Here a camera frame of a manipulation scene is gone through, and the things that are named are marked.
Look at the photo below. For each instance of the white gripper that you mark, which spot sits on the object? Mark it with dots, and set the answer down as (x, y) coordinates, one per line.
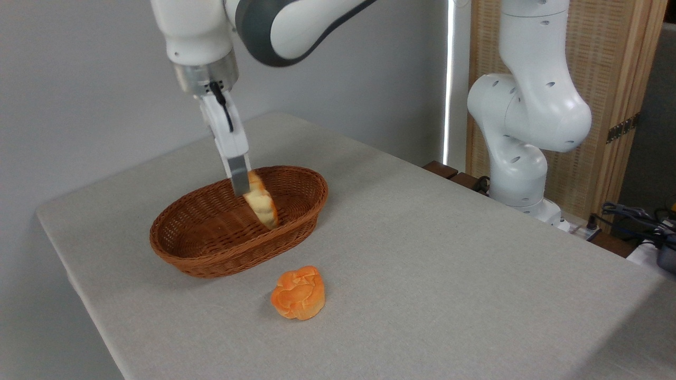
(235, 142)

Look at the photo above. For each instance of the brown wicker oval basket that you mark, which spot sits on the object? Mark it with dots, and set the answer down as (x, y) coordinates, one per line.
(211, 248)

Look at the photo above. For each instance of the grey tablecloth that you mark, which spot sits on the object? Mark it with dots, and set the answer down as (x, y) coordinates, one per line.
(449, 295)

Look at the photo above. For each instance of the dark grey device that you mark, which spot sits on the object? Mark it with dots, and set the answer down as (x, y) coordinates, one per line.
(668, 258)

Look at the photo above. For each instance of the black metal screen hinge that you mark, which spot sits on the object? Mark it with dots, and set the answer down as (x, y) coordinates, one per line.
(622, 128)

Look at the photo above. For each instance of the golden braided bread loaf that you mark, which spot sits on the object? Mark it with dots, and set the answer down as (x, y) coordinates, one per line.
(262, 203)

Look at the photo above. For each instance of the round orange bread bun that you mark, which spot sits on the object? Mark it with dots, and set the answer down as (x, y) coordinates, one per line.
(298, 295)

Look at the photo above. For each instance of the dark brown wooden stand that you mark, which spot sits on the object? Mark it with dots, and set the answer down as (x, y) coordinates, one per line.
(441, 169)

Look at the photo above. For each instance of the white power strip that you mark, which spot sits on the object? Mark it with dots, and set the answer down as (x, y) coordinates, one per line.
(581, 230)

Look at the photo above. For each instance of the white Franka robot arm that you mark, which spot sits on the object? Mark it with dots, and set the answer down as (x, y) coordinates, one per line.
(528, 105)

